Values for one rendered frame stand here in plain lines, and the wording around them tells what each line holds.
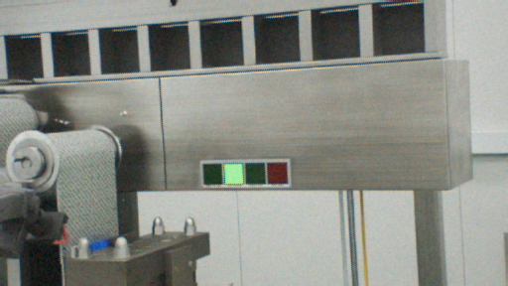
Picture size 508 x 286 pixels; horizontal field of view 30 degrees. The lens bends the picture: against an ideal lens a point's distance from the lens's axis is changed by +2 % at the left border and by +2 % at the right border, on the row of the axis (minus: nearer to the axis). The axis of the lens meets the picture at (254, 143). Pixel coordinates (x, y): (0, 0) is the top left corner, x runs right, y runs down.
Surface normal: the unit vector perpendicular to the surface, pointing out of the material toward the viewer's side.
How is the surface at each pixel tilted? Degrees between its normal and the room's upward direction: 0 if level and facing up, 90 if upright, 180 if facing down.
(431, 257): 90
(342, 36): 90
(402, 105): 90
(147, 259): 90
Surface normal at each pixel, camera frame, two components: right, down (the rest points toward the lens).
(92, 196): 0.91, -0.03
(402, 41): -0.42, 0.07
